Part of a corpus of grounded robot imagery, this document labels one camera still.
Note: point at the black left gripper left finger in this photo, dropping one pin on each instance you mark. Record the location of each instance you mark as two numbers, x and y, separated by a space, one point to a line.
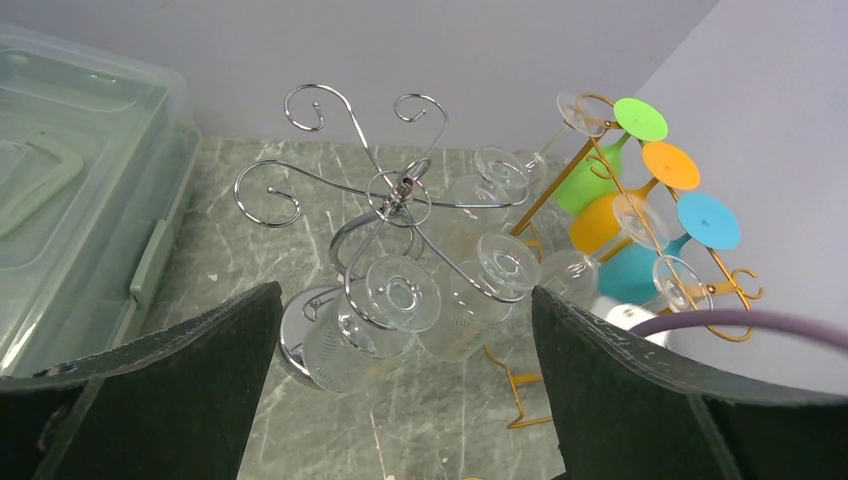
178 403

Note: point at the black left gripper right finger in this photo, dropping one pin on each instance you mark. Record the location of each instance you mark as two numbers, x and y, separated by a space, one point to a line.
626 408

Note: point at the clear wine glass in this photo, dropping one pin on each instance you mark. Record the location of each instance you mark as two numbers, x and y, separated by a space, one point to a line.
574 274
556 146
674 286

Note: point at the orange plastic wine glass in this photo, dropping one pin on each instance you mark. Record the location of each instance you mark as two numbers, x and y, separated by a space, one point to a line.
627 214

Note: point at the blue plastic wine glass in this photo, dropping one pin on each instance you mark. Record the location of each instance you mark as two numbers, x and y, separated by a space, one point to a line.
627 276

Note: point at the clear ribbed glass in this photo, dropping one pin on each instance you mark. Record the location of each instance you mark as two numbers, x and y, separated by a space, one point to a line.
484 192
367 329
478 296

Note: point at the translucent green storage box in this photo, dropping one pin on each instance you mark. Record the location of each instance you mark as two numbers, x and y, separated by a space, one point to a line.
96 155

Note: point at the green plastic wine glass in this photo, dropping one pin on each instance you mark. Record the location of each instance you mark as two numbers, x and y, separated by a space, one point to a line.
632 119

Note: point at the chrome wire glass rack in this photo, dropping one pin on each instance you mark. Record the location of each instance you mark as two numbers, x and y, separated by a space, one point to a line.
397 207

